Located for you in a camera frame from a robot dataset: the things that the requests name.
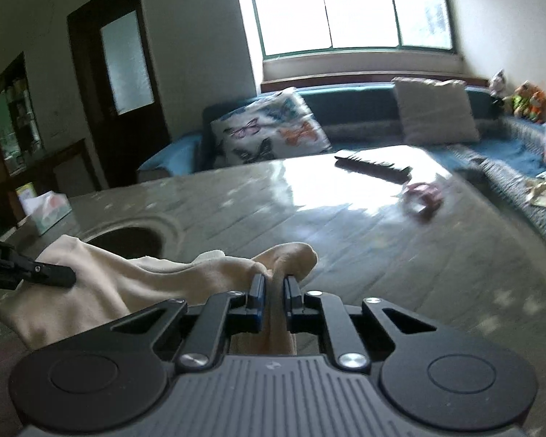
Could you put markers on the round induction cooker inset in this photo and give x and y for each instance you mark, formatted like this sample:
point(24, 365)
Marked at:
point(154, 236)

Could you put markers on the orange plush toy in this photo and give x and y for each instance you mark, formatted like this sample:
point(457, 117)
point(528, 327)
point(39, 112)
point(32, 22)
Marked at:
point(537, 106)

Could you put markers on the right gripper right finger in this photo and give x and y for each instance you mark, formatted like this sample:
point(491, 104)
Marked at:
point(325, 315)

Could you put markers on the tissue box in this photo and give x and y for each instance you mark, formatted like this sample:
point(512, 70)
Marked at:
point(46, 210)

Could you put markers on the black remote control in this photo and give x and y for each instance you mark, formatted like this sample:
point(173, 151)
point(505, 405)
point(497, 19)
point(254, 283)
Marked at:
point(385, 171)

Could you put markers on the cream knit garment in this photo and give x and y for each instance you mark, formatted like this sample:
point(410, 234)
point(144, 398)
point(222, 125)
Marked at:
point(109, 287)

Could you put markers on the green framed window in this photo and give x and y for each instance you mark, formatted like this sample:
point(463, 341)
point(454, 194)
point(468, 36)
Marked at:
point(292, 27)

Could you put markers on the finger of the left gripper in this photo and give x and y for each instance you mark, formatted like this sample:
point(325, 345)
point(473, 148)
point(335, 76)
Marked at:
point(15, 268)

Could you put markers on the beige square pillow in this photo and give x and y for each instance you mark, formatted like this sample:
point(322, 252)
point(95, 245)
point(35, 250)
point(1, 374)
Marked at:
point(434, 112)

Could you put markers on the pink hair scrunchie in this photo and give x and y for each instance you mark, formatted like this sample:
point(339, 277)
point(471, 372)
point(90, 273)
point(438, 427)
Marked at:
point(422, 199)

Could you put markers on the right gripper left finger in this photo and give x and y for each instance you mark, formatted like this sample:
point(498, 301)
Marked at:
point(223, 315)

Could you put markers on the dark door frosted glass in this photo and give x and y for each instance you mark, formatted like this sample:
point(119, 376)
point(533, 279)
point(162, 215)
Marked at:
point(117, 85)

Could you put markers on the dark wooden cabinet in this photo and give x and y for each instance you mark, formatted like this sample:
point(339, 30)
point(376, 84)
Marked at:
point(23, 157)

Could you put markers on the black white plush toy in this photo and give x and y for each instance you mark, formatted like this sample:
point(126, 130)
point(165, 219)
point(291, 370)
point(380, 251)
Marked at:
point(497, 86)

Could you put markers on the butterfly print pillow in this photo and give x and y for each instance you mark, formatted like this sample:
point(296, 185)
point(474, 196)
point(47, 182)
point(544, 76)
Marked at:
point(279, 126)

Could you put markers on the blue corner sofa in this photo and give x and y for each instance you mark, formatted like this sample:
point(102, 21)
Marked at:
point(362, 116)

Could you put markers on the brown plush toy green vest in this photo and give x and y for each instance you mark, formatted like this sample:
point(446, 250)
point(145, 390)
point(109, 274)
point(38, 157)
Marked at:
point(518, 104)

